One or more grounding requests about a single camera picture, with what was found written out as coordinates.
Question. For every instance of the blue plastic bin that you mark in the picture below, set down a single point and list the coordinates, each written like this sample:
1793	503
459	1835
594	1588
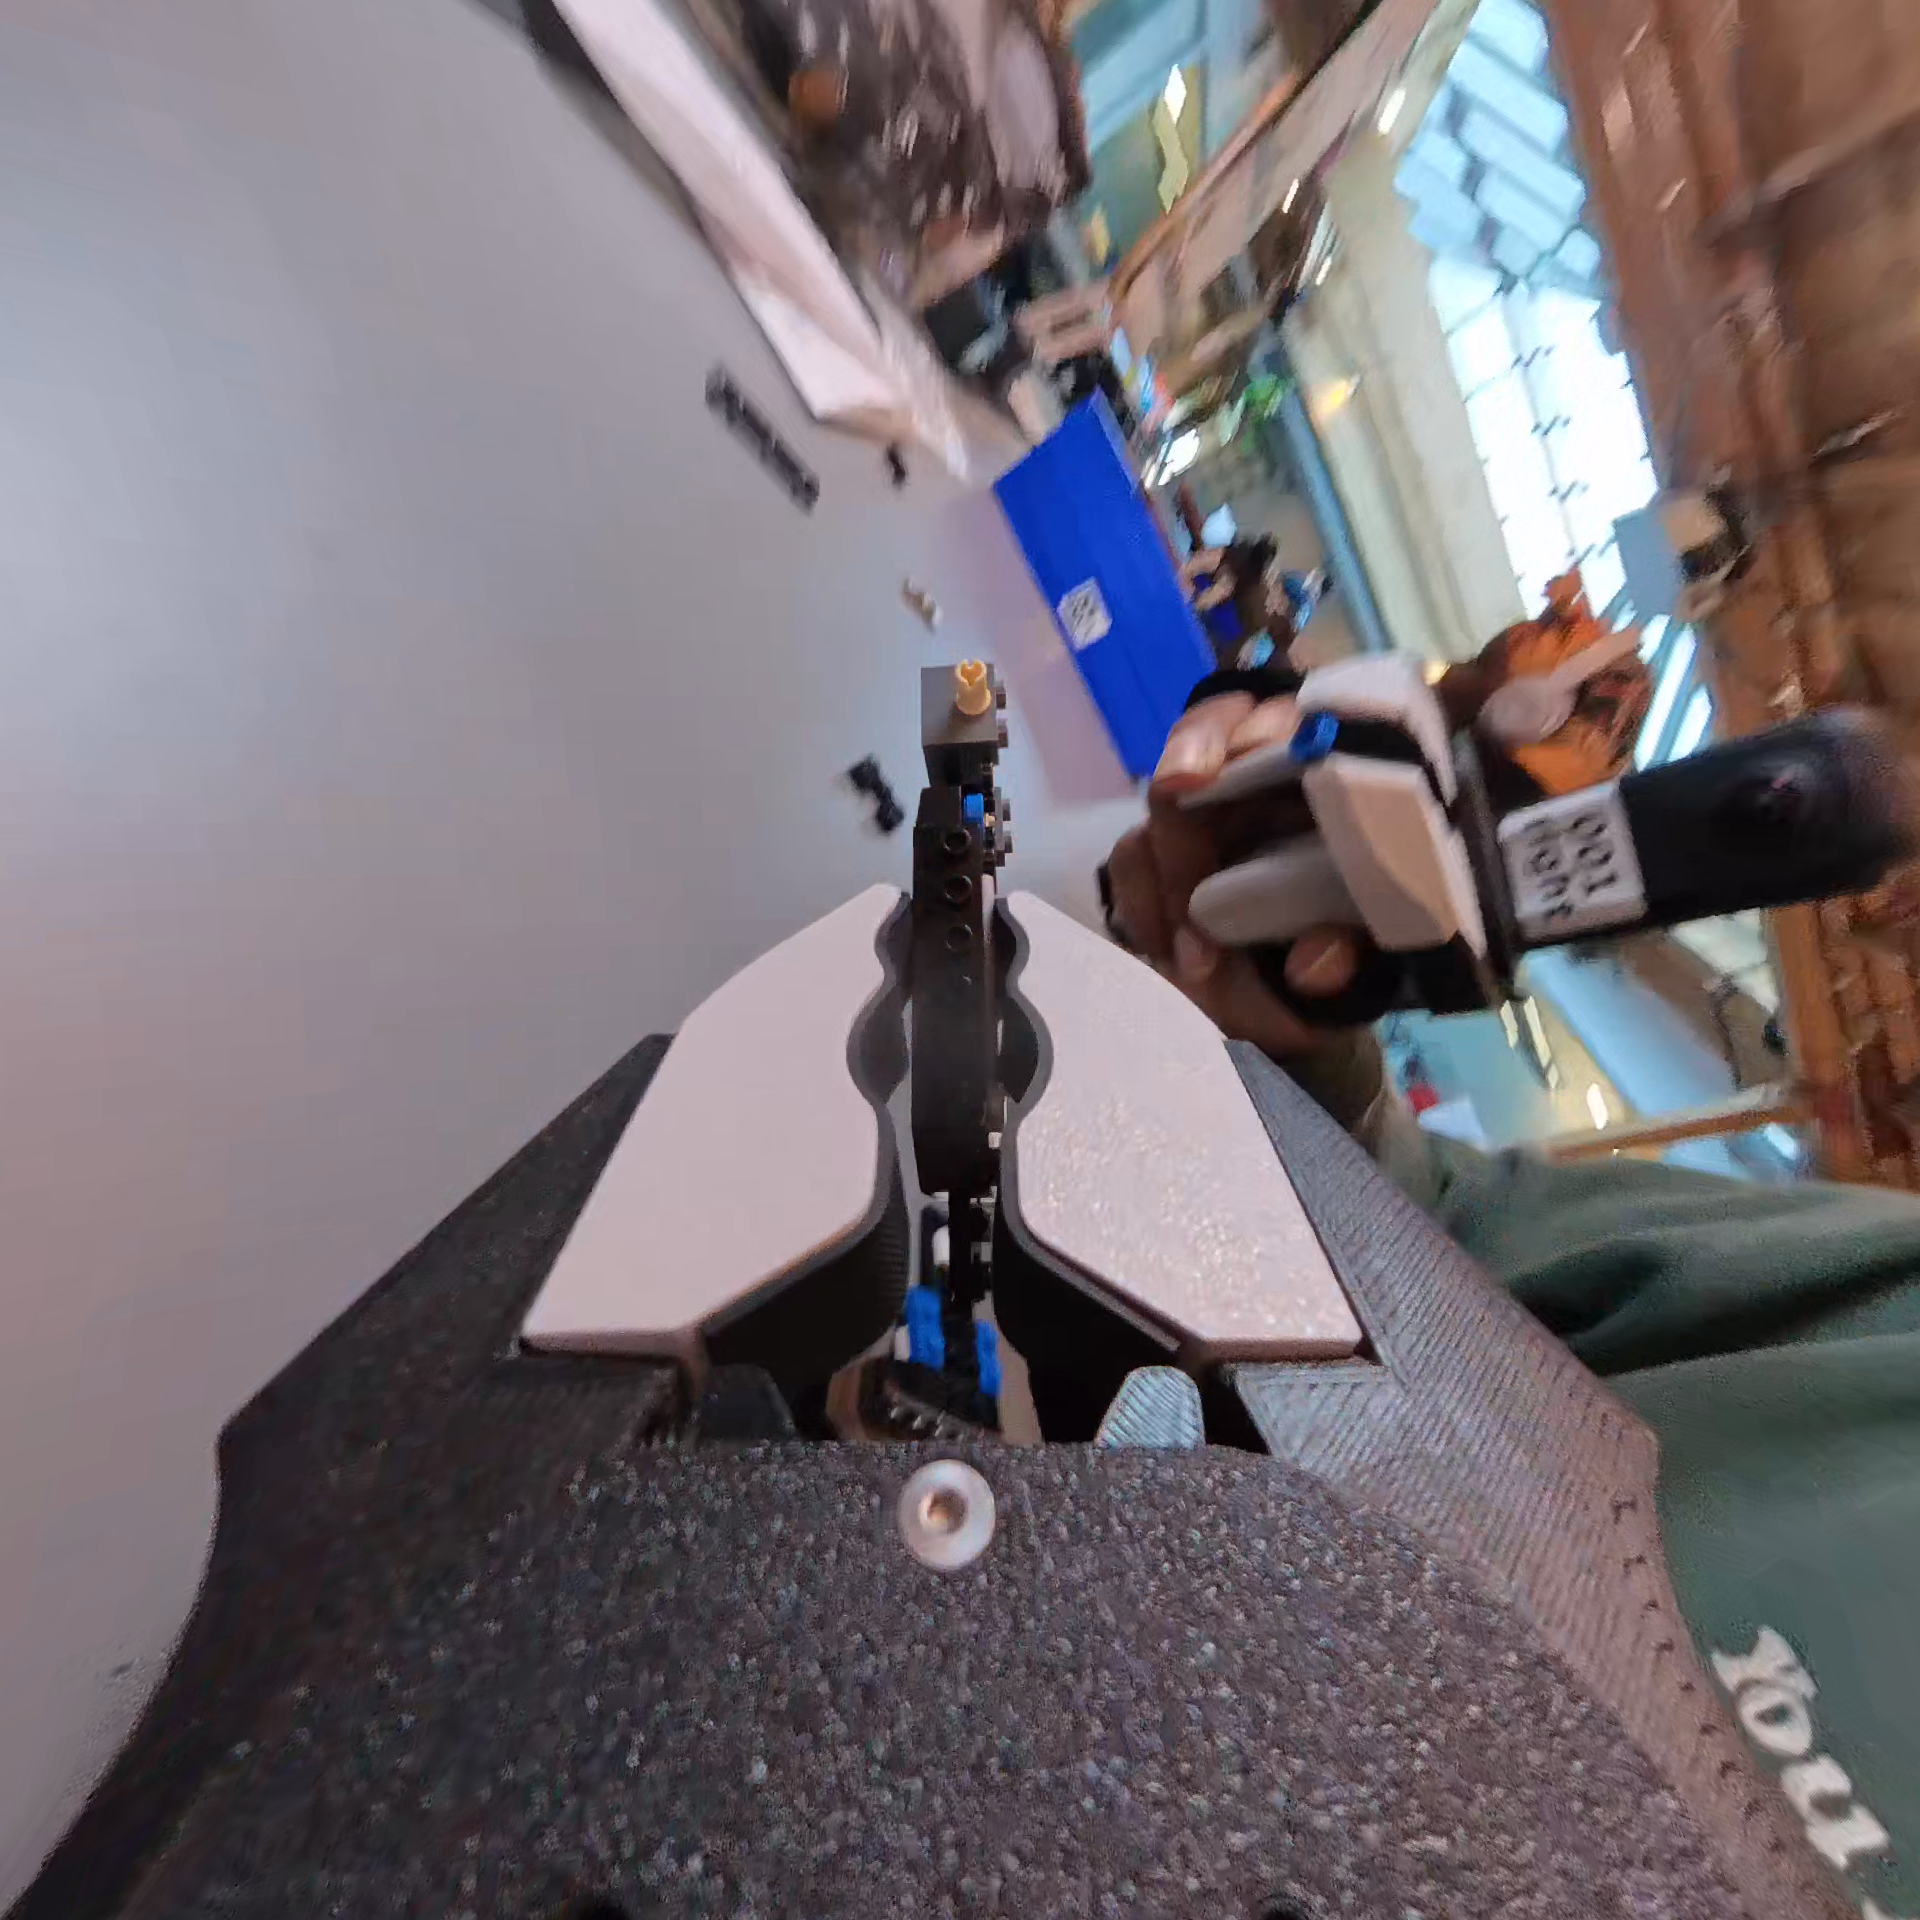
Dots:
1095	587

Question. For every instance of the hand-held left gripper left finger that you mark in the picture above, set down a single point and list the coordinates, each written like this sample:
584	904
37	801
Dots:
721	1188

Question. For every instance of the small flat black piece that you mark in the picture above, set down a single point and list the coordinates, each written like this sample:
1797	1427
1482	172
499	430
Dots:
764	436

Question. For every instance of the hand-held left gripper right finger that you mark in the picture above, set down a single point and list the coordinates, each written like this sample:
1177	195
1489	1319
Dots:
1177	1188

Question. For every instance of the small brown lego piece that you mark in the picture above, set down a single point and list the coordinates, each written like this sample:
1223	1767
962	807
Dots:
921	601

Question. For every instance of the lego car model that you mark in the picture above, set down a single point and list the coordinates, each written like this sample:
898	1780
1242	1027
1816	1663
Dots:
955	960

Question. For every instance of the wooden ceiling beam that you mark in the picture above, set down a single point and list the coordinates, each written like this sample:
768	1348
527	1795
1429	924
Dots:
1680	1124

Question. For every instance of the small black lego bracket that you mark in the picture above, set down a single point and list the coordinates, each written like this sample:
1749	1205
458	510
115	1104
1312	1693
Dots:
876	797

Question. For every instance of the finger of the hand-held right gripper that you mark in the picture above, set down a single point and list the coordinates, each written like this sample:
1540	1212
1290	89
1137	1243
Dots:
1395	797

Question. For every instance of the white paper sheets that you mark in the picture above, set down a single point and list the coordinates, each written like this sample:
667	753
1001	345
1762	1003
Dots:
779	240

